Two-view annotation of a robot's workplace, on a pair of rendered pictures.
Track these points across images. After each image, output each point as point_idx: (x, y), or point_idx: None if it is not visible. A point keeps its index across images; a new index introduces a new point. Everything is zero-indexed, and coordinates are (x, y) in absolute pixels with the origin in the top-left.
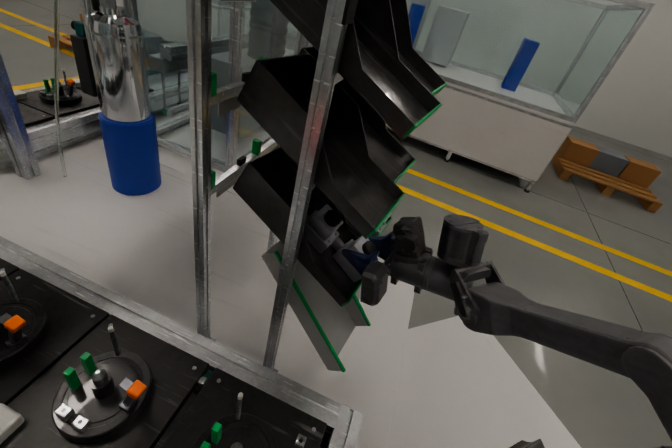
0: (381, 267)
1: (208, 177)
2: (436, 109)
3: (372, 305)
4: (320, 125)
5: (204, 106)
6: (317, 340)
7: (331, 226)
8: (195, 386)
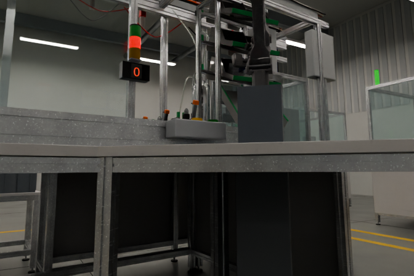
0: (238, 53)
1: (200, 63)
2: (250, 12)
3: (235, 63)
4: (217, 22)
5: (199, 40)
6: (231, 109)
7: None
8: None
